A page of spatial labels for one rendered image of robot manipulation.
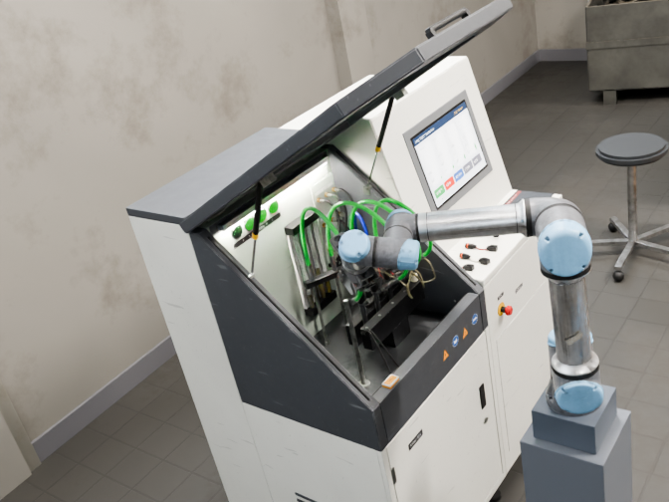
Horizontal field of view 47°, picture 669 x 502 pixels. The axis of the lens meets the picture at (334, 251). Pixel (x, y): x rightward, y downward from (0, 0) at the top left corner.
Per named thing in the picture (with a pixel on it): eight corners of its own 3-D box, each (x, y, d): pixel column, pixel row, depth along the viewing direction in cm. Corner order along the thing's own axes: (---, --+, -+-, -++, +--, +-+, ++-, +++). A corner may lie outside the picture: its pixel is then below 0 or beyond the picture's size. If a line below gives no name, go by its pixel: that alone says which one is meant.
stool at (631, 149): (719, 244, 438) (723, 131, 407) (655, 296, 407) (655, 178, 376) (622, 220, 483) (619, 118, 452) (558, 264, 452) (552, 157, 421)
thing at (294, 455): (418, 626, 266) (380, 453, 230) (291, 561, 300) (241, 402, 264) (508, 487, 312) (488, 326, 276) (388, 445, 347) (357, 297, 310)
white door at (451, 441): (419, 601, 262) (387, 449, 231) (414, 598, 264) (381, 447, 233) (504, 473, 305) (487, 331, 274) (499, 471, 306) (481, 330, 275)
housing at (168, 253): (291, 561, 301) (183, 217, 232) (239, 534, 318) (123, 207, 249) (463, 357, 393) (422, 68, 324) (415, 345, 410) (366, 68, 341)
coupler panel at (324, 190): (334, 265, 283) (317, 188, 269) (327, 263, 285) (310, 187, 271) (354, 248, 291) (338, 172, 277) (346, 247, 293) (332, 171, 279)
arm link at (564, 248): (598, 381, 207) (582, 198, 182) (607, 419, 194) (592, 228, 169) (552, 385, 210) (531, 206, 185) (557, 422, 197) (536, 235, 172)
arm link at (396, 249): (421, 227, 192) (377, 223, 193) (419, 249, 182) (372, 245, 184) (418, 255, 196) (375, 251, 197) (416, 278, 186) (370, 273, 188)
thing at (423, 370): (388, 444, 232) (379, 402, 225) (376, 440, 235) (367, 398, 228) (483, 332, 273) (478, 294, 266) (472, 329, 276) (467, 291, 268)
